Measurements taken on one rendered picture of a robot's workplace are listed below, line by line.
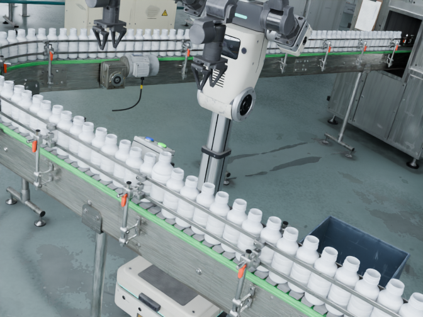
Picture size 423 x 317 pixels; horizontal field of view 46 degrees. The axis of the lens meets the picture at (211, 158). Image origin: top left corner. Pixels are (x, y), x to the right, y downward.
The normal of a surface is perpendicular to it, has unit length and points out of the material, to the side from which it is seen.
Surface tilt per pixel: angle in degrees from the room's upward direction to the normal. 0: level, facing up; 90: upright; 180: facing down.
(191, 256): 90
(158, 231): 90
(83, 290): 0
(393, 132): 90
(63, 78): 90
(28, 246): 0
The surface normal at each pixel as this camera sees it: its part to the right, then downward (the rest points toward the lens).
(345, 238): -0.59, 0.27
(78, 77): 0.57, 0.45
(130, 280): -0.16, -0.62
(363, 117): -0.79, 0.15
